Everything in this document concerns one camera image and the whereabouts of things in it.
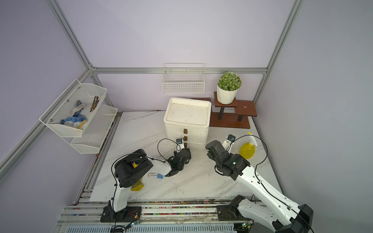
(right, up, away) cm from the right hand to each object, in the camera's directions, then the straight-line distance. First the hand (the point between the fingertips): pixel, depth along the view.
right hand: (217, 152), depth 77 cm
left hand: (-17, 0, +20) cm, 26 cm away
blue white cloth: (-72, +18, -5) cm, 74 cm away
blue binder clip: (-33, -16, +9) cm, 38 cm away
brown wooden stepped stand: (+20, +23, +33) cm, 45 cm away
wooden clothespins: (-70, +28, +5) cm, 75 cm away
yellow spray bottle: (+23, -2, +18) cm, 29 cm away
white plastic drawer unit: (-16, +19, +8) cm, 25 cm away
